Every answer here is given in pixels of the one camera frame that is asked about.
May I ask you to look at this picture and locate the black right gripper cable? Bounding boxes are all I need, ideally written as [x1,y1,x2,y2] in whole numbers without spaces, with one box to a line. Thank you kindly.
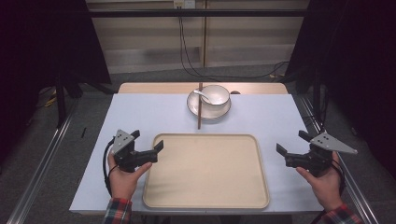
[330,161,347,198]

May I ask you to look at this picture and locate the white ceramic bowl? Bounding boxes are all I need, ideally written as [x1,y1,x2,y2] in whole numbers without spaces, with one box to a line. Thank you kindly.
[200,84,232,107]

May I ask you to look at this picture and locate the white wall outlet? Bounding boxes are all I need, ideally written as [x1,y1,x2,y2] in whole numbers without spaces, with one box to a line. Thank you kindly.
[173,0,196,9]

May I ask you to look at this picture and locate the white ceramic spoon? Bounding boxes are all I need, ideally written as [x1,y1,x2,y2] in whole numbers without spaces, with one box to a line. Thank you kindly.
[192,89,215,105]

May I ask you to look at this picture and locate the black metal stand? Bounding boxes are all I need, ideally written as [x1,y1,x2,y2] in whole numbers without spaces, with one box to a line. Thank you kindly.
[312,66,326,133]
[55,74,68,129]

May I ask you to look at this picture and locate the person's left hand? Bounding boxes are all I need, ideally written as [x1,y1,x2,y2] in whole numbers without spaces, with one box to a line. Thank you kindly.
[106,153,154,202]

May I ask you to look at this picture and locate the black horizontal frame bar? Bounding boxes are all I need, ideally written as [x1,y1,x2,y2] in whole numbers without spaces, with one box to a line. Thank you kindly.
[88,8,310,19]

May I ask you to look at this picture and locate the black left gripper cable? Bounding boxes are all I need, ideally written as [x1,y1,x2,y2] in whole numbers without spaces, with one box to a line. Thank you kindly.
[102,137,120,198]

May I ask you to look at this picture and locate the person's right hand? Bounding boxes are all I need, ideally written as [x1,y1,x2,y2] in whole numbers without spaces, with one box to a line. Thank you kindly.
[295,151,344,213]

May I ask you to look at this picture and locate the white table cover sheet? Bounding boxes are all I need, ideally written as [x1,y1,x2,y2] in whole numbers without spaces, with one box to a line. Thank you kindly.
[69,92,324,217]

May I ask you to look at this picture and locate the metal floor rail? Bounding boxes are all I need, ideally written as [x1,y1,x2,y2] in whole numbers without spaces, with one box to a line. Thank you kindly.
[5,98,80,224]
[298,92,380,224]

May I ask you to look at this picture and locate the black curtain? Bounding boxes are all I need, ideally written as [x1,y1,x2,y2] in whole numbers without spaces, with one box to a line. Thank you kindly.
[284,0,396,180]
[0,0,112,169]

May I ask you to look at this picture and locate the beige plastic tray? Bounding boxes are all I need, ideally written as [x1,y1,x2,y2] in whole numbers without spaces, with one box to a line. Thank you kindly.
[142,133,271,210]

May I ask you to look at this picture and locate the white ceramic plate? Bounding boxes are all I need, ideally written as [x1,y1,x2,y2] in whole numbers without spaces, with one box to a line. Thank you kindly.
[186,89,233,121]

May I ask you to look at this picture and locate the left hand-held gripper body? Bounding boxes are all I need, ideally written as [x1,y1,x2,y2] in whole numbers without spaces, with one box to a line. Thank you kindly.
[110,129,159,174]

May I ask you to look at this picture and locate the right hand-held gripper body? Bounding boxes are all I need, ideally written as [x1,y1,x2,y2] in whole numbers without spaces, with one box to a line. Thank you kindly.
[284,130,359,178]

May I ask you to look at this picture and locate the yellow floor cable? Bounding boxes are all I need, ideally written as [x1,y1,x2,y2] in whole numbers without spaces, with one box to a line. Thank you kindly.
[44,89,60,108]

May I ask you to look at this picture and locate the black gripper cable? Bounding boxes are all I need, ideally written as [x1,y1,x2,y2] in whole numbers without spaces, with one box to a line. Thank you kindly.
[330,161,347,198]
[102,137,120,198]

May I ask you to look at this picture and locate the brown wooden chopsticks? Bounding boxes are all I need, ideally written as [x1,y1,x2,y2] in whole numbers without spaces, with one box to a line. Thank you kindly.
[197,81,204,131]

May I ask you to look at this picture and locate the black wall cables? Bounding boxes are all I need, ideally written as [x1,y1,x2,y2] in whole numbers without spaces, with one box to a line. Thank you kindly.
[177,15,290,81]

